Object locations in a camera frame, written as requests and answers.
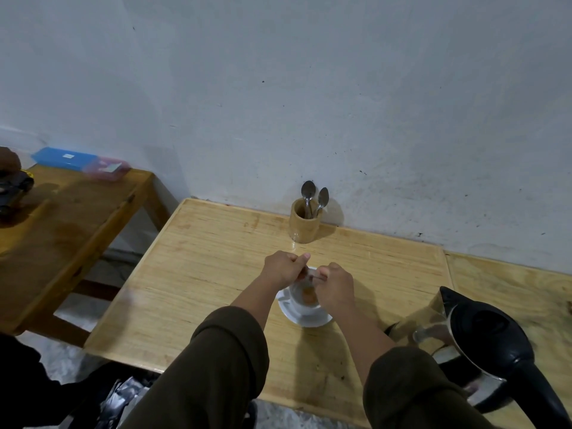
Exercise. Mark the person's right fingers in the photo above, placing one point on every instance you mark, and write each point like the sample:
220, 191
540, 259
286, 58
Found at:
322, 274

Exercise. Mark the person's left hand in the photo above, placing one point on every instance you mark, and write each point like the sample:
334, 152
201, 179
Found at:
280, 268

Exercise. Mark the silvery packets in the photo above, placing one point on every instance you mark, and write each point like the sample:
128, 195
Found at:
123, 397

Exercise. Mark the blue plastic box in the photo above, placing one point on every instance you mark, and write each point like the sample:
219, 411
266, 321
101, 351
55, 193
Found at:
62, 158

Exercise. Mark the dark wooden side table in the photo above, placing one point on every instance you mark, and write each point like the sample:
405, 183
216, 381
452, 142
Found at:
62, 227

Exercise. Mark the person's right forearm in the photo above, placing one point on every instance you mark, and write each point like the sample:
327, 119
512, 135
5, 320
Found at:
393, 379

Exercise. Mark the small clear sachet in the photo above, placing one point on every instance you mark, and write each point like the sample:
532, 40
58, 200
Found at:
314, 274

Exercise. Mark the steel kettle with black lid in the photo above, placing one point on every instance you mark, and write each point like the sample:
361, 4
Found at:
487, 339

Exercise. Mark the pink plastic box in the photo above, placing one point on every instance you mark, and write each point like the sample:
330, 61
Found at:
106, 169

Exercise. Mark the brown powder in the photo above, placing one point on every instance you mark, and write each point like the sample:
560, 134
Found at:
308, 296

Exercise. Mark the black device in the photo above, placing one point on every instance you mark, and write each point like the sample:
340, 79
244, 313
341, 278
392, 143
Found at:
13, 187

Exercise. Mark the white saucer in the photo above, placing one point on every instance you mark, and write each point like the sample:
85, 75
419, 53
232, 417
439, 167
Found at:
308, 319

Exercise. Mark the wooden utensil holder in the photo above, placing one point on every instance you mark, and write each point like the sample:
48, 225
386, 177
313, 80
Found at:
304, 230

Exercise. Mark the person's left forearm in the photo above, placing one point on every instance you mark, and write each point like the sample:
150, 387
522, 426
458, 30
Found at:
223, 352

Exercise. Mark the brown round object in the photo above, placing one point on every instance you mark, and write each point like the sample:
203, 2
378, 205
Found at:
8, 159

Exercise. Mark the white cup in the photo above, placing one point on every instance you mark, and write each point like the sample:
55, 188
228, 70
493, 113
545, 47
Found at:
304, 303

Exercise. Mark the person's left thumb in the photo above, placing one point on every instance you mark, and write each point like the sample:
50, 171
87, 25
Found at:
301, 259

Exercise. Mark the small metal spoon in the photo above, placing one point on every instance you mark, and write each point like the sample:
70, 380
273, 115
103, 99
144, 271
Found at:
322, 197

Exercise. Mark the person's right hand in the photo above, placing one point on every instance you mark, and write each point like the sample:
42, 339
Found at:
336, 290

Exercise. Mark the large metal spoon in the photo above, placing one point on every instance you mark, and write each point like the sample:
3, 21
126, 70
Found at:
308, 192

